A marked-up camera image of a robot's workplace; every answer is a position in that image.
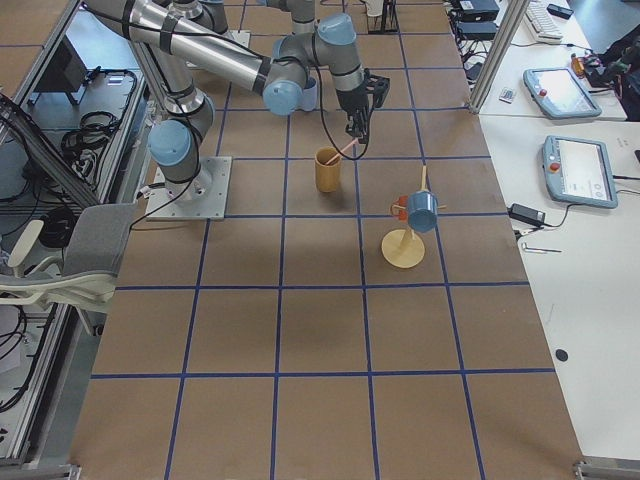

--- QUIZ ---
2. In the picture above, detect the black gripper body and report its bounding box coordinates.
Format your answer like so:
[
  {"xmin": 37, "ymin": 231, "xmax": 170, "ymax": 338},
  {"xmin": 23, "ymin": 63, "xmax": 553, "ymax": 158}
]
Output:
[{"xmin": 336, "ymin": 69, "xmax": 390, "ymax": 116}]

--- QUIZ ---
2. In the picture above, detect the light blue plastic cup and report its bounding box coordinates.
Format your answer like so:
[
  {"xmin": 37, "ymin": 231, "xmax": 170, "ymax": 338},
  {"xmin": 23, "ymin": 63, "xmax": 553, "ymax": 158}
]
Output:
[{"xmin": 299, "ymin": 76, "xmax": 318, "ymax": 112}]

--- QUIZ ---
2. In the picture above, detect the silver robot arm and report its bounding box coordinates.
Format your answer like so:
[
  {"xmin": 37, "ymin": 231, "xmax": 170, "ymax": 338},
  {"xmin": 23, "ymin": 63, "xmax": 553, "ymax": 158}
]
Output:
[
  {"xmin": 259, "ymin": 0, "xmax": 318, "ymax": 112},
  {"xmin": 86, "ymin": 1, "xmax": 390, "ymax": 145}
]

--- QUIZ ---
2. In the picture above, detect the bamboo cylinder holder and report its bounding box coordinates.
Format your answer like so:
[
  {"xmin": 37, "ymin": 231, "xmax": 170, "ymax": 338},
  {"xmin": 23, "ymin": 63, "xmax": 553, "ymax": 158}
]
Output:
[{"xmin": 315, "ymin": 147, "xmax": 341, "ymax": 193}]

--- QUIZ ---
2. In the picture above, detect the orange mug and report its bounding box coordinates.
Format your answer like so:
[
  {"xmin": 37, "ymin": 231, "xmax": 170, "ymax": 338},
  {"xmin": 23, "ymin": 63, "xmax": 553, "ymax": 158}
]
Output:
[{"xmin": 390, "ymin": 196, "xmax": 408, "ymax": 222}]

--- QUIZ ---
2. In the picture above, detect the blue mug on tree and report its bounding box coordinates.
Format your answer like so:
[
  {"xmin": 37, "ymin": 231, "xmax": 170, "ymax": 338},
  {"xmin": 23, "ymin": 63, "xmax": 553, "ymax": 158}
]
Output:
[{"xmin": 406, "ymin": 190, "xmax": 438, "ymax": 233}]

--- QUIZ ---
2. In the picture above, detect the wooden mug tree stand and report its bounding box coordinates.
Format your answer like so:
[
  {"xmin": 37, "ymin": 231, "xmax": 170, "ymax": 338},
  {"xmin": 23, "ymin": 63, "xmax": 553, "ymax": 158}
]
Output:
[{"xmin": 381, "ymin": 165, "xmax": 446, "ymax": 269}]

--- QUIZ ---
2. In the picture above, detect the black power adapter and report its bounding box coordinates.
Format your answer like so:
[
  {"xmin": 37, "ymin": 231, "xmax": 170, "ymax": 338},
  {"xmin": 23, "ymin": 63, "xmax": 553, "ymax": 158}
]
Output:
[{"xmin": 452, "ymin": 21, "xmax": 498, "ymax": 41}]

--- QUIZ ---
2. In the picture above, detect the small remote control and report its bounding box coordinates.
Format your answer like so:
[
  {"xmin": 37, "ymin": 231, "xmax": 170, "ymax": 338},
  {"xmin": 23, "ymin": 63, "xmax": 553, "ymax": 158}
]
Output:
[{"xmin": 499, "ymin": 88, "xmax": 516, "ymax": 104}]

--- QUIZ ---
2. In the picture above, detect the black power brick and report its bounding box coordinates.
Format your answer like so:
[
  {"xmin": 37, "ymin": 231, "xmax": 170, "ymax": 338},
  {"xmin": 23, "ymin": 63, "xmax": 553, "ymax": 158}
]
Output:
[{"xmin": 508, "ymin": 203, "xmax": 546, "ymax": 227}]

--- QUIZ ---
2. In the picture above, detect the teach pendant far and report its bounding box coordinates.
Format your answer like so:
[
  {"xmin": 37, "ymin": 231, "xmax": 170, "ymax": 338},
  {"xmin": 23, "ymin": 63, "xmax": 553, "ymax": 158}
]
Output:
[{"xmin": 523, "ymin": 68, "xmax": 601, "ymax": 119}]

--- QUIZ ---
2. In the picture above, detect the teach pendant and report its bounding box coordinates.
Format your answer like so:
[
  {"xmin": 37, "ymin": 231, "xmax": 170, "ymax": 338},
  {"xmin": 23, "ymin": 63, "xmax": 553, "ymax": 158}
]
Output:
[
  {"xmin": 542, "ymin": 135, "xmax": 618, "ymax": 209},
  {"xmin": 523, "ymin": 68, "xmax": 601, "ymax": 119}
]

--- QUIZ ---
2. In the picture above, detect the teach pendant near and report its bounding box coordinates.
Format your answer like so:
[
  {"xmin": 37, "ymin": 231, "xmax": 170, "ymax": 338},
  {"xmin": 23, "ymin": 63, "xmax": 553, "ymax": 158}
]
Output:
[{"xmin": 542, "ymin": 135, "xmax": 618, "ymax": 209}]

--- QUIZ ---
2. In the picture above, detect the grey office chair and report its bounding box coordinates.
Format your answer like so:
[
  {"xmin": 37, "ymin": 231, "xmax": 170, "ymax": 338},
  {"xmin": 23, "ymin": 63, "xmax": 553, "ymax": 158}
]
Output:
[{"xmin": 1, "ymin": 203, "xmax": 136, "ymax": 335}]

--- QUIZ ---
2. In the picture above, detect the black wire mug rack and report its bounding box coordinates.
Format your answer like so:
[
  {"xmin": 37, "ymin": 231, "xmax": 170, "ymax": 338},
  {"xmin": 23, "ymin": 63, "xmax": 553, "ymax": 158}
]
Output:
[{"xmin": 364, "ymin": 0, "xmax": 399, "ymax": 34}]

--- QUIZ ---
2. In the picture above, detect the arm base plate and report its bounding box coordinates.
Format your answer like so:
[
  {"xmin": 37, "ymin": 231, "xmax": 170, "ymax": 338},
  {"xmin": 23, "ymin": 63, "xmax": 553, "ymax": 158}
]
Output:
[{"xmin": 145, "ymin": 156, "xmax": 232, "ymax": 221}]

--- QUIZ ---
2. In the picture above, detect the aluminium frame post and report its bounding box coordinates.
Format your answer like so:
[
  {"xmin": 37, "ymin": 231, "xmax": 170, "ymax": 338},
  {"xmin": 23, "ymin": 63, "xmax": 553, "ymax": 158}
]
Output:
[{"xmin": 468, "ymin": 0, "xmax": 529, "ymax": 114}]

